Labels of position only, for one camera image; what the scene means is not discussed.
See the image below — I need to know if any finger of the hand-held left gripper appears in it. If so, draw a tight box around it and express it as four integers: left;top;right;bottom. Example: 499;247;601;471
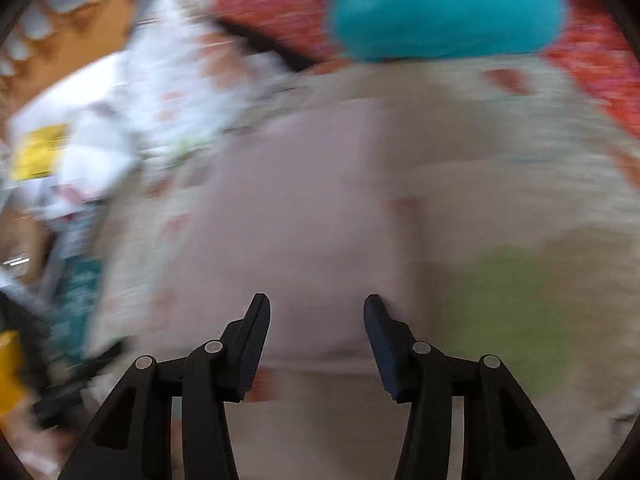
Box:
32;337;128;428

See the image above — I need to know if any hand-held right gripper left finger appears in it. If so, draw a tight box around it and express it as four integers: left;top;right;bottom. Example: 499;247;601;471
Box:
57;294;272;480

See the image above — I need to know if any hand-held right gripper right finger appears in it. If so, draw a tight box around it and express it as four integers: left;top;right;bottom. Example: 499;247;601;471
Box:
363;294;576;480

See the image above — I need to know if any white embroidered zip jacket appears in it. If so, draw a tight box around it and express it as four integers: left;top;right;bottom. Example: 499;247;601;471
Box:
150;100;431;376

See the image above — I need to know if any green cardboard box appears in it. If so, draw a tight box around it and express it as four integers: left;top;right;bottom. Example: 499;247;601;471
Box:
50;255;108;361

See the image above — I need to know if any quilted floral blanket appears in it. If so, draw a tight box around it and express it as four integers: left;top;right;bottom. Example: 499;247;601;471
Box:
90;55;640;480

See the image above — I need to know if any yellow plastic bag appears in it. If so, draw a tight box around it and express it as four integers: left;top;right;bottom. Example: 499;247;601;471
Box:
12;124;69;182

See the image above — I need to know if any white plastic bag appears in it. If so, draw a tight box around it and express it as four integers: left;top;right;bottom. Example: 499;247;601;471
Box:
10;55;143;211

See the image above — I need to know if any white floral pillow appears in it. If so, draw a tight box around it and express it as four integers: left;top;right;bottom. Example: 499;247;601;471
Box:
125;0;301;161

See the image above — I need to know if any teal folded garment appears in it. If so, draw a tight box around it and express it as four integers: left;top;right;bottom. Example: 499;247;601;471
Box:
312;0;569;64

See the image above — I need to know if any red floral cloth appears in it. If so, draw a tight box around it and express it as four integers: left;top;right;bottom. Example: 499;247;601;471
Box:
205;0;640;136

